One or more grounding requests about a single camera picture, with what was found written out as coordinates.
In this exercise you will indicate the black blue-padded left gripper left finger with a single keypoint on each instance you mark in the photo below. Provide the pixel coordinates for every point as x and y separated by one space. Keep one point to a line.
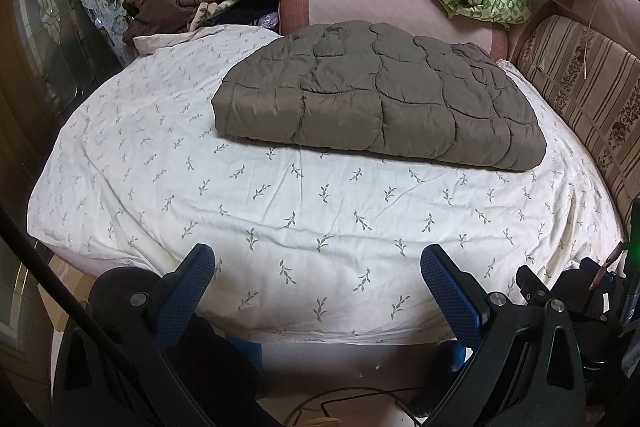
168 308

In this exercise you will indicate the pink quilted mattress pad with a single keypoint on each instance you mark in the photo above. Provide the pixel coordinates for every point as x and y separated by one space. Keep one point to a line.
417 17

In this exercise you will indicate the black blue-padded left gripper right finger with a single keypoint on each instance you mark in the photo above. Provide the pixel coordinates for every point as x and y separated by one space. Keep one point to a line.
479 324

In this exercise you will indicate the dark brown garment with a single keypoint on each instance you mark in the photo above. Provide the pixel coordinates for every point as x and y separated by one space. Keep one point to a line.
150 17

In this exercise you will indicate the olive quilted puffer jacket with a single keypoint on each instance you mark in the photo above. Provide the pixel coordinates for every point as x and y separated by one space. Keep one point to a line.
374 88

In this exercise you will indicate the white leaf-print bed sheet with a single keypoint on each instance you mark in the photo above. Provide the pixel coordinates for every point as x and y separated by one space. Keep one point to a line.
309 245

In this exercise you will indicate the floral plastic bag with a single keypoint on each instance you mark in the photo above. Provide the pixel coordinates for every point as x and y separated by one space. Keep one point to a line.
111 20

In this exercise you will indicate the striped beige side cushion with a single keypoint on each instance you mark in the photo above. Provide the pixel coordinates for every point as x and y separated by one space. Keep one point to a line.
592 82

